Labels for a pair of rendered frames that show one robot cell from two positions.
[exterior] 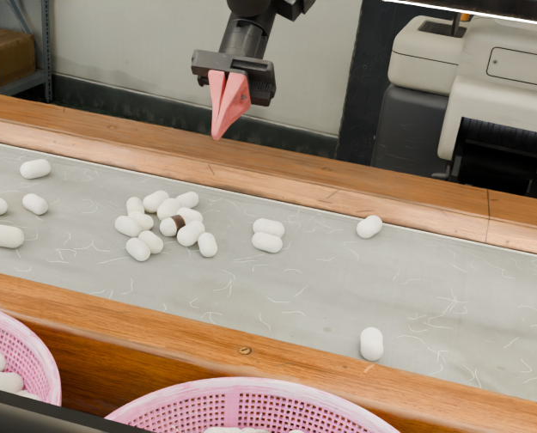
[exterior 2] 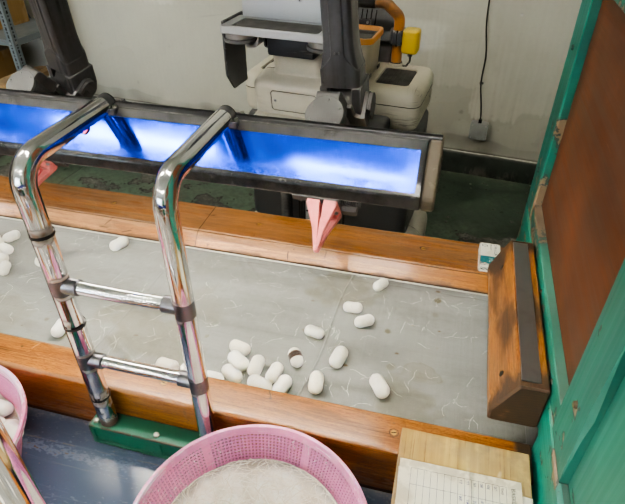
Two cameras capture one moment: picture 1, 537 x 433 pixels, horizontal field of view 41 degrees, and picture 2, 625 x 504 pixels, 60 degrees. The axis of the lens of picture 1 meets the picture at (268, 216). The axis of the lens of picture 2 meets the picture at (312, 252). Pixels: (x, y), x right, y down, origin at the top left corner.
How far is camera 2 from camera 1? 58 cm
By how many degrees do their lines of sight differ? 10
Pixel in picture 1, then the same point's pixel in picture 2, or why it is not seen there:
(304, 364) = not seen: outside the picture
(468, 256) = not seen: hidden behind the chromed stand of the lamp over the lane
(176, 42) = (168, 64)
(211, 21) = (189, 47)
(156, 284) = not seen: outside the picture
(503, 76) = (283, 109)
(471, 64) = (261, 102)
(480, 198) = (205, 214)
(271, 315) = (18, 312)
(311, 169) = (103, 204)
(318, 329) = (41, 319)
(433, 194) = not seen: hidden behind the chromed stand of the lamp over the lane
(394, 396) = (38, 362)
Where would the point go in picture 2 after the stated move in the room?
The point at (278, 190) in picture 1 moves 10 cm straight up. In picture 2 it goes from (77, 221) to (63, 176)
